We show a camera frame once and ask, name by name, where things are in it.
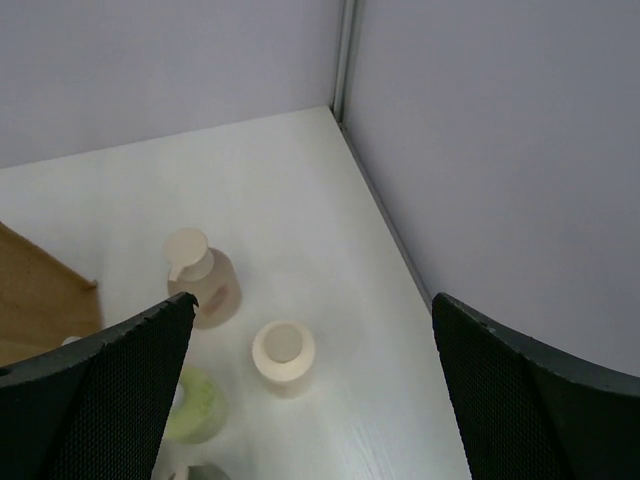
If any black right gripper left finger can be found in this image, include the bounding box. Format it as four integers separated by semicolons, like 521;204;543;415
1;293;197;479

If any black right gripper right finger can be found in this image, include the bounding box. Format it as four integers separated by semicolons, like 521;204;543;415
432;292;639;479

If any yellow-green pump bottle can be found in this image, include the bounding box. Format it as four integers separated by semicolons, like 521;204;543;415
163;365;229;444

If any olive bottle beige cap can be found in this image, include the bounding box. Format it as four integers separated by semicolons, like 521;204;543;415
168;464;230;480

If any beige round pump bottle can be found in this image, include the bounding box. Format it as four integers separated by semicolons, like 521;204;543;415
163;227;242;329

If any cream pump bottle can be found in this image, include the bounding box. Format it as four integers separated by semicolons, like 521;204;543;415
251;320;316;398

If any orange bottle dark cap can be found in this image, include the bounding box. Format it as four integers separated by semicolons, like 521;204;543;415
61;336;81;346

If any right aluminium frame post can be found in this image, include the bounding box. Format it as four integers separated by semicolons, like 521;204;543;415
330;1;432;309

